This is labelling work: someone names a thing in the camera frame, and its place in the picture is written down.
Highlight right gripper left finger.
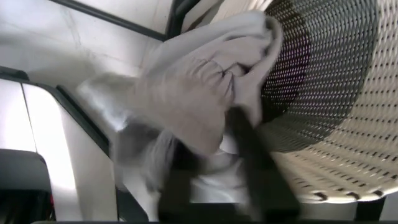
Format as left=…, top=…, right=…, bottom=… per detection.
left=157, top=139, right=219, bottom=222

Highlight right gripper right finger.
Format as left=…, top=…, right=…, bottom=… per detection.
left=228, top=105, right=302, bottom=222

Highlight pale grey shorts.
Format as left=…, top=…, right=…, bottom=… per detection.
left=76, top=11, right=284, bottom=222

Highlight white laundry basket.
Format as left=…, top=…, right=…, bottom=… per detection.
left=183, top=0, right=398, bottom=205

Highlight black clothes rack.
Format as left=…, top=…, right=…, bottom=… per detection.
left=49, top=0, right=201, bottom=42

